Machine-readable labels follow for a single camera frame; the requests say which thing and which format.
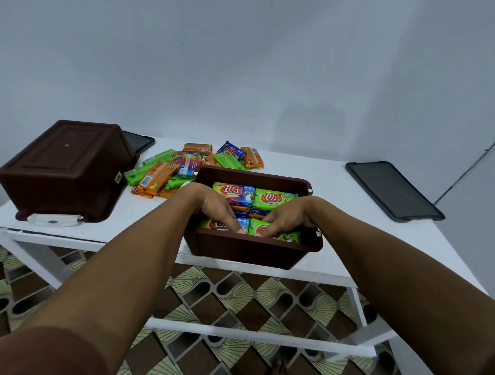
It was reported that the person's right hand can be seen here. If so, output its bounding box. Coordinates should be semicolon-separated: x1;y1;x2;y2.
258;196;325;238

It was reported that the person's left hand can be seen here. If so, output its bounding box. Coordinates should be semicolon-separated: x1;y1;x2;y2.
179;182;248;234

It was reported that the multicoloured snack packet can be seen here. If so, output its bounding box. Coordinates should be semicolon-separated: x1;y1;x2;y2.
212;182;256;208
199;218;250;234

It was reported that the green snack packet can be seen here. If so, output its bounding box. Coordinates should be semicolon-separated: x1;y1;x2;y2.
253;188;299;211
247;218;301;244

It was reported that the pile of colourful snacks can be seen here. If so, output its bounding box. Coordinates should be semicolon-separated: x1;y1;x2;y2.
123;141;265;200

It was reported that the dark grey lid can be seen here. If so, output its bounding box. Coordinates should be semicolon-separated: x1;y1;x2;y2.
123;130;156;155
345;161;446;224

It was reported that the person's left forearm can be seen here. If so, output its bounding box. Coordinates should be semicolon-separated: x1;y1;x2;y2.
0;185;209;375

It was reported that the person's right forearm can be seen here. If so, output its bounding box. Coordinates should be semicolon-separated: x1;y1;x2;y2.
309;197;495;375

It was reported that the brown sleeve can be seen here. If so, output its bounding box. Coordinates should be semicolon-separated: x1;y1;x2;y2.
0;326;109;375

